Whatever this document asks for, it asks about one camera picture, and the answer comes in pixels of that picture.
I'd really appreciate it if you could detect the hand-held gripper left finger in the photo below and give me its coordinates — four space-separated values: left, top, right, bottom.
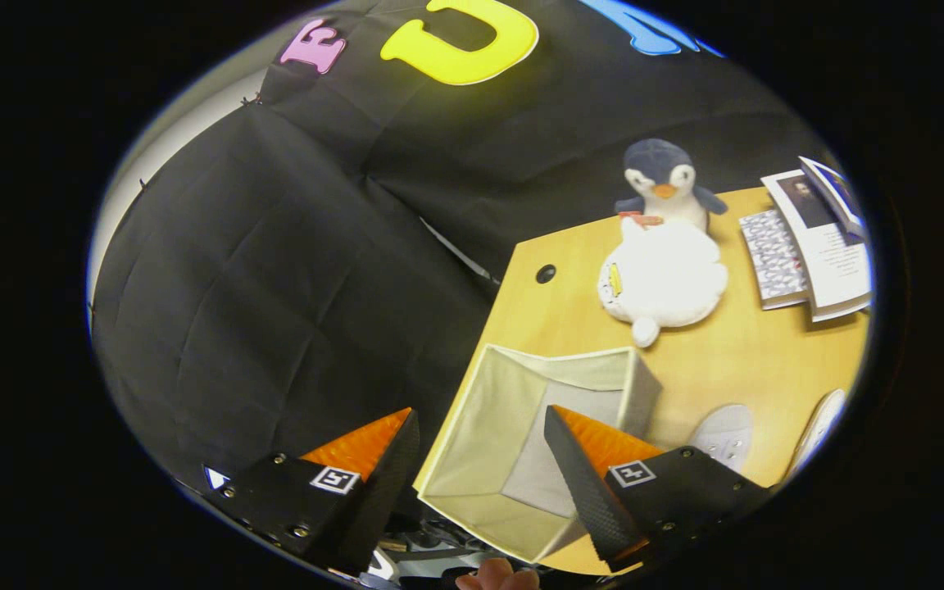
203 406 422 576

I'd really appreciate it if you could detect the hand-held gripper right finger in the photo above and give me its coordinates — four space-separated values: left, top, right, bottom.
543 404 774 574

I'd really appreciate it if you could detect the beige fabric storage box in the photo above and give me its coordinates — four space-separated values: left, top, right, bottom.
413 344 663 566

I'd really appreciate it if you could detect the white canvas shoe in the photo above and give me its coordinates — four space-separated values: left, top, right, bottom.
783 388 848 484
685 403 756 474

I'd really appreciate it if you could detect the white duck plush toy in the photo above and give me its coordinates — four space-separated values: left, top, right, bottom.
597 215 729 349

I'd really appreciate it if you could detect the grey patterned book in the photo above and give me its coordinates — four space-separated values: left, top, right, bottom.
738 207 810 311

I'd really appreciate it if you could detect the penguin plush toy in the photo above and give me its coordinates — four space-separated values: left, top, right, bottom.
613 138 728 230

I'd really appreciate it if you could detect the white portrait cover book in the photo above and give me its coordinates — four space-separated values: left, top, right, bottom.
760 168 873 323

